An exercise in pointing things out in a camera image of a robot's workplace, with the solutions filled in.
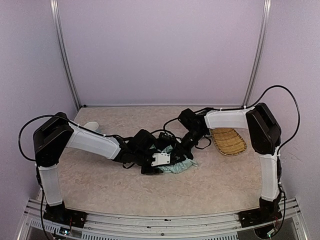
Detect mint green black umbrella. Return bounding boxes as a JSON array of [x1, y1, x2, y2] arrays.
[[156, 157, 199, 174]]

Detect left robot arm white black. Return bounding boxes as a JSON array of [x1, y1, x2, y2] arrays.
[[33, 112, 171, 215]]

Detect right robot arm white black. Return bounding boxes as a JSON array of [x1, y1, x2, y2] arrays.
[[177, 103, 282, 213]]

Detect woven bamboo tray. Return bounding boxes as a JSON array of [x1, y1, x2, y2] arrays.
[[210, 128, 248, 157]]

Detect white blue enamel pitcher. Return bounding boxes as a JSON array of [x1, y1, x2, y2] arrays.
[[83, 121, 101, 133]]

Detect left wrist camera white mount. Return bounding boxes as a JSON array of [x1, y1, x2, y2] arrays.
[[151, 152, 171, 167]]

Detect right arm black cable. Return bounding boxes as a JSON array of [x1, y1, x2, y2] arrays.
[[244, 84, 300, 151]]

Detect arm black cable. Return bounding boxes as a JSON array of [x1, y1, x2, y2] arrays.
[[16, 114, 63, 162], [244, 84, 300, 151]]

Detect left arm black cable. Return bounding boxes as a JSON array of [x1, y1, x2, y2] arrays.
[[16, 114, 63, 162]]

